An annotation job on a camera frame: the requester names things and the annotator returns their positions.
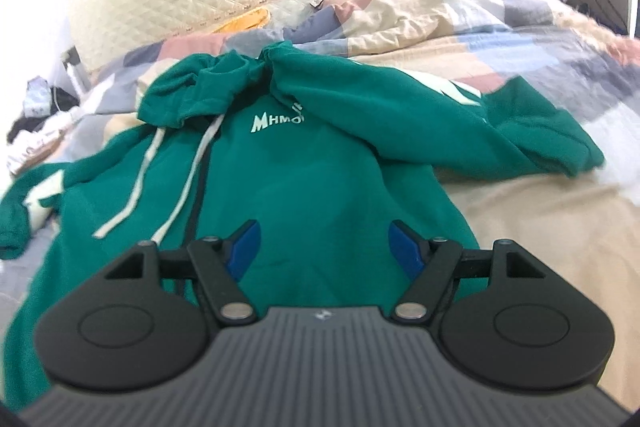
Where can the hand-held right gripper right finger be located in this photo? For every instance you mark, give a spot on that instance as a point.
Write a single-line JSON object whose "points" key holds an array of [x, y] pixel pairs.
{"points": [[406, 252]]}

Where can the green hoodie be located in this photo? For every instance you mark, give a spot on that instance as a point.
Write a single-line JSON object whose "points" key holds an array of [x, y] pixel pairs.
{"points": [[300, 177]]}

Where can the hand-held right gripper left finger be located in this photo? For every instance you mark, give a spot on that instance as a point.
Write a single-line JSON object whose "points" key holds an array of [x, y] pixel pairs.
{"points": [[244, 252]]}

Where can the yellow pillow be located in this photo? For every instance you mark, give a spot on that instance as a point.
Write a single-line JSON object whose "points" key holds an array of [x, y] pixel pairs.
{"points": [[245, 21]]}

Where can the white spray bottle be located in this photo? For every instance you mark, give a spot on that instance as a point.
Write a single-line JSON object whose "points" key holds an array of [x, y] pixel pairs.
{"points": [[75, 72]]}

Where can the blue plastic packet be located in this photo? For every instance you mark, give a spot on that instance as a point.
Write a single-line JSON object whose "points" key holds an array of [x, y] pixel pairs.
{"points": [[37, 99]]}

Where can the white crumpled clothes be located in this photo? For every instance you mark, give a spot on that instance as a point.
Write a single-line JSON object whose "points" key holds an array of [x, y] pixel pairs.
{"points": [[35, 147]]}

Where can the black crumpled cloth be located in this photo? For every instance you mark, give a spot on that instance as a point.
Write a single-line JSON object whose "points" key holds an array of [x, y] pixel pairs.
{"points": [[20, 127]]}

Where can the patchwork checked quilt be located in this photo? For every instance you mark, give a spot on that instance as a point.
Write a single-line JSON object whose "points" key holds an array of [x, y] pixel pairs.
{"points": [[550, 232]]}

